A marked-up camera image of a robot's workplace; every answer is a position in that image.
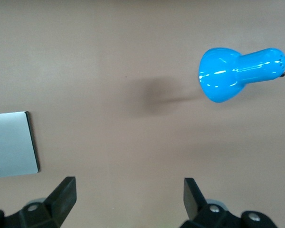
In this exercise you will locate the blue desk lamp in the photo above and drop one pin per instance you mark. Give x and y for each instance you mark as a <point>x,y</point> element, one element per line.
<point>223,78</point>

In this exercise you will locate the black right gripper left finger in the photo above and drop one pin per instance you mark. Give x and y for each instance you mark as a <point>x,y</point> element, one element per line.
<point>59,197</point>

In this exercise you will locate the brown table cover sheet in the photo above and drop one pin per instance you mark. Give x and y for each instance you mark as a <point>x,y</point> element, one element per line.
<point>109,47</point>

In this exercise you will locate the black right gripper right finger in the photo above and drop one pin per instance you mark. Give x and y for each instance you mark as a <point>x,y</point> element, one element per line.
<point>194,204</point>

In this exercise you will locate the grey laptop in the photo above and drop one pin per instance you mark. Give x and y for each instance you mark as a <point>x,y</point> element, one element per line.
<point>12,145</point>

